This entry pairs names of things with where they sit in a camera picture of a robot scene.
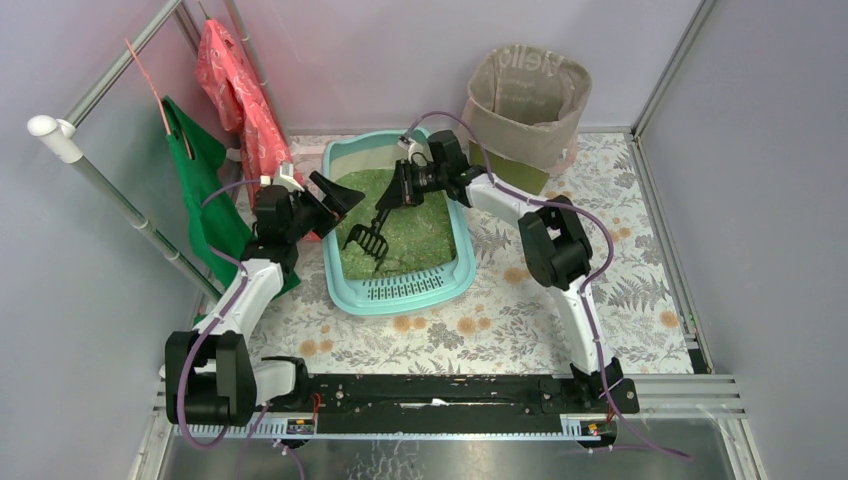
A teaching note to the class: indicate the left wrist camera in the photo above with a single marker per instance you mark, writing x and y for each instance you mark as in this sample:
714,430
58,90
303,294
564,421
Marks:
283,176

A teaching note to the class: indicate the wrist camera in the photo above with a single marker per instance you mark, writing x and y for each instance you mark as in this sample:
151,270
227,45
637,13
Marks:
283,176
415,151

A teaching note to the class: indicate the black litter scoop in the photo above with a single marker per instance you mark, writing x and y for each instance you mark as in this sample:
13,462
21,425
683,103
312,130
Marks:
370,239

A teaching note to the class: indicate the white capped metal pole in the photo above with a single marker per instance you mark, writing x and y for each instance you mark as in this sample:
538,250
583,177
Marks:
56,135

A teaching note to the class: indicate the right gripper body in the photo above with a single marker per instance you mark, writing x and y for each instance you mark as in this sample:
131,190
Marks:
405,187

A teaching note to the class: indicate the floral mat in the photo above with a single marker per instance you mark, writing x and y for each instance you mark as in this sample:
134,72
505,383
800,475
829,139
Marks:
505,323

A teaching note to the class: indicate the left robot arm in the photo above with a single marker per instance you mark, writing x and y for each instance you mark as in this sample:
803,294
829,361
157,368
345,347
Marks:
210,378

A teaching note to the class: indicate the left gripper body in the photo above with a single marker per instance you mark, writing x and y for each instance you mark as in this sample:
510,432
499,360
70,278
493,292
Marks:
315,204

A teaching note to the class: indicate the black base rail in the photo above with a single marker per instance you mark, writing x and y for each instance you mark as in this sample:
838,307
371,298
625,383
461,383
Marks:
488,405

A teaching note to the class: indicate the green cloth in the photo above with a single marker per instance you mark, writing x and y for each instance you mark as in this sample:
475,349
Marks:
215,226

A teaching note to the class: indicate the pink hanger rod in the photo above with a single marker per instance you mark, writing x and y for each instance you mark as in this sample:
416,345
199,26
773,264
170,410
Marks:
158,100

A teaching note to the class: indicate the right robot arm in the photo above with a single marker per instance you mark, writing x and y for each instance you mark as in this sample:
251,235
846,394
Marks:
556,247

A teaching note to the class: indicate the bin with plastic liner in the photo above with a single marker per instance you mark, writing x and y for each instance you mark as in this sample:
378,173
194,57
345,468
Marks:
524,106

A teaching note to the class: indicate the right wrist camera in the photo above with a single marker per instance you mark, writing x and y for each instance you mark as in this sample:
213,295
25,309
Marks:
415,151

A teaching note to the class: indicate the teal litter box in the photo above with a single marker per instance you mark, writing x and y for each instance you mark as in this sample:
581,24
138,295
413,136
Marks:
397,294

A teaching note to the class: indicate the pink patterned cloth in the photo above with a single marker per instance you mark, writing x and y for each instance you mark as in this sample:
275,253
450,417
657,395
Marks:
225,75

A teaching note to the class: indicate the green cat litter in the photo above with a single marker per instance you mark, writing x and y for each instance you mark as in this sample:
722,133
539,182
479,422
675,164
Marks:
418,238

